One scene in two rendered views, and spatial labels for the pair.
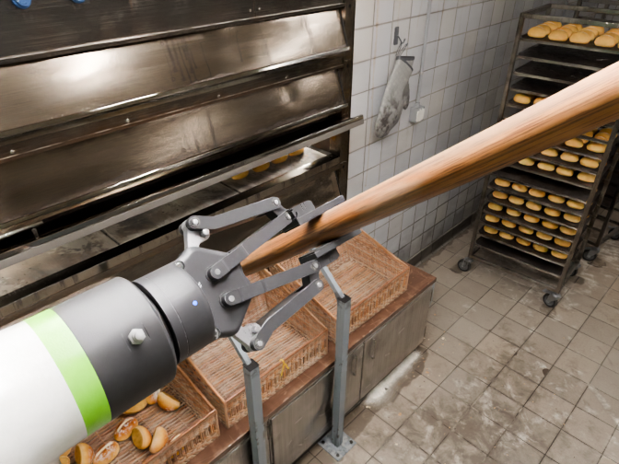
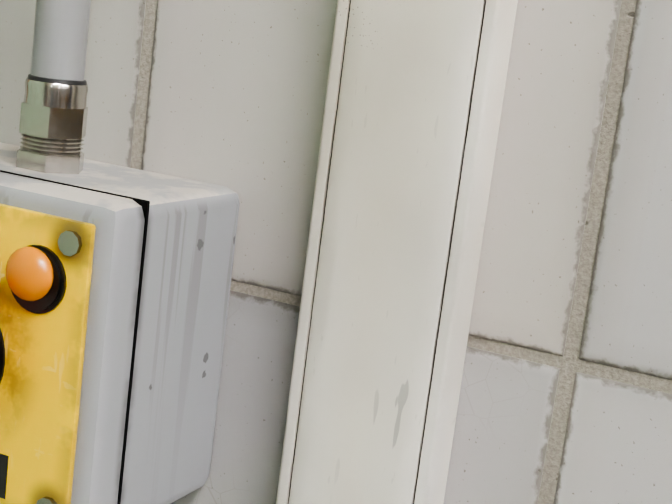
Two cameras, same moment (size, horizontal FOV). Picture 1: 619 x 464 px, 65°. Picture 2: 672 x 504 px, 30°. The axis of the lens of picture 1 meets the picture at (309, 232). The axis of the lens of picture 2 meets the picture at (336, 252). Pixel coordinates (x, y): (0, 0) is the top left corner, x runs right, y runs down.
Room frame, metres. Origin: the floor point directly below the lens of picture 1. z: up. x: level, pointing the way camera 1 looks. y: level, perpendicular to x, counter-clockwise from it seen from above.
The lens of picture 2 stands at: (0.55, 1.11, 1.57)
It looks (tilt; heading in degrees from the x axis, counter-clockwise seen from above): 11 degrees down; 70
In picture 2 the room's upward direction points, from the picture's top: 7 degrees clockwise
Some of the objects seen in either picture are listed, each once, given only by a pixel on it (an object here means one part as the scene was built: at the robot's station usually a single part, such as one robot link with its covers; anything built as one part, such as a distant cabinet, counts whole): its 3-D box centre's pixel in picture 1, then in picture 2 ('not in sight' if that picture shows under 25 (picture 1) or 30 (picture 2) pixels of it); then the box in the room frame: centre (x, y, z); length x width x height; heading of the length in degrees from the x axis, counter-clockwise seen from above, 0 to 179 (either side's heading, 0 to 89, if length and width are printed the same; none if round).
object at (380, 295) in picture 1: (339, 272); not in sight; (1.95, -0.15, 0.72); 0.56 x 0.49 x 0.28; 135
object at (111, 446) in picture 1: (105, 452); not in sight; (1.04, 0.73, 0.62); 0.10 x 0.07 x 0.05; 145
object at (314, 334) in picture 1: (244, 335); not in sight; (1.52, 0.28, 0.72); 0.56 x 0.49 x 0.28; 134
